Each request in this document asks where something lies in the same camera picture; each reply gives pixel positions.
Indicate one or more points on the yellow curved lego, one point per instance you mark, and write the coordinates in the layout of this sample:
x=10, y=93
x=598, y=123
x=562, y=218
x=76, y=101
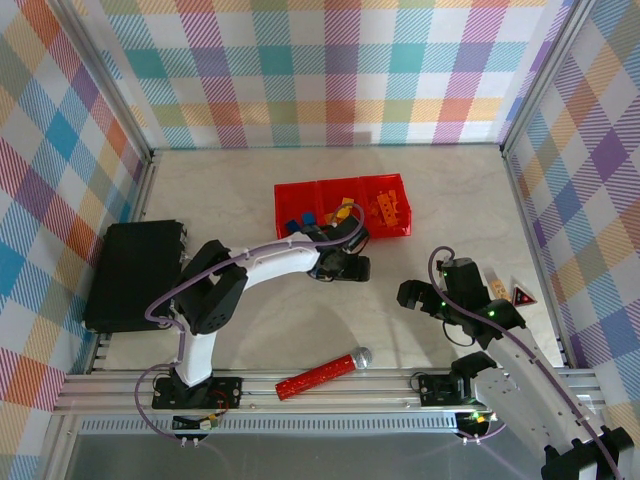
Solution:
x=342, y=214

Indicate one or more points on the yellow lego plate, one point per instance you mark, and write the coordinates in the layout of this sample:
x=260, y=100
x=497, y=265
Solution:
x=346, y=202

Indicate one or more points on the red plastic bin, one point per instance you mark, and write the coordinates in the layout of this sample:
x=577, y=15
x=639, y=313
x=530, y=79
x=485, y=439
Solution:
x=332, y=192
x=395, y=232
x=295, y=200

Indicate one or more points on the long orange lego beam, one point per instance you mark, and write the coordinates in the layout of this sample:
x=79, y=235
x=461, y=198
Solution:
x=386, y=208

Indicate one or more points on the blue lego brick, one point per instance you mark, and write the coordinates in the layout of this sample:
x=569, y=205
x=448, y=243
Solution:
x=308, y=219
x=291, y=226

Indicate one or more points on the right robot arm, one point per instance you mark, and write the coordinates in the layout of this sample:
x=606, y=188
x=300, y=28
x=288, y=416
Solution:
x=540, y=390

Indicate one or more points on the small wooden block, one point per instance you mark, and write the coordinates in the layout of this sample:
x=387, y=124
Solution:
x=500, y=291

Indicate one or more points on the red warning triangle sign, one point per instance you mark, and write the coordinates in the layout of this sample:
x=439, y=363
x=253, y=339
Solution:
x=522, y=299

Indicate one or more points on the red toy microphone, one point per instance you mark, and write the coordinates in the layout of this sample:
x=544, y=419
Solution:
x=320, y=375

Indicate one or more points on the right connector board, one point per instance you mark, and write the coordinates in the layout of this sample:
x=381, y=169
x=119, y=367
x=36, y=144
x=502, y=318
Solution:
x=475, y=421

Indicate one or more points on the connector board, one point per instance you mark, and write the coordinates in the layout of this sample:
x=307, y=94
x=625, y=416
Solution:
x=475, y=421
x=197, y=424

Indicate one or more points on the black hard case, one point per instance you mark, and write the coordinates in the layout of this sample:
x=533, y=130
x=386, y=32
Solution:
x=135, y=275

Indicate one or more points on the left connector board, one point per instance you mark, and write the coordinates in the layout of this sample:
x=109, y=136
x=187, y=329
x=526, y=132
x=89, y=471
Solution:
x=197, y=424

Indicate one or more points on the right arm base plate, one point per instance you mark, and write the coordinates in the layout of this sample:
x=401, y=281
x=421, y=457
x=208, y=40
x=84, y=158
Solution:
x=435, y=390

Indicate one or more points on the aluminium front rail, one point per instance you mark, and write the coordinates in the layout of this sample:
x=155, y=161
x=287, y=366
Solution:
x=350, y=395

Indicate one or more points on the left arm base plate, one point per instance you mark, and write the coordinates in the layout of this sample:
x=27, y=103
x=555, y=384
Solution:
x=225, y=390

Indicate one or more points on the aluminium right corner post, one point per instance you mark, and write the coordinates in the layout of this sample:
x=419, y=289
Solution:
x=545, y=75

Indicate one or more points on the aluminium corner post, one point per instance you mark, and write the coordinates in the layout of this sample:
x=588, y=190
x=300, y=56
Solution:
x=110, y=80
x=545, y=75

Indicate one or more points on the aluminium left corner post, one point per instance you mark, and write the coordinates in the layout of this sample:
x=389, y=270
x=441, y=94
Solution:
x=110, y=80

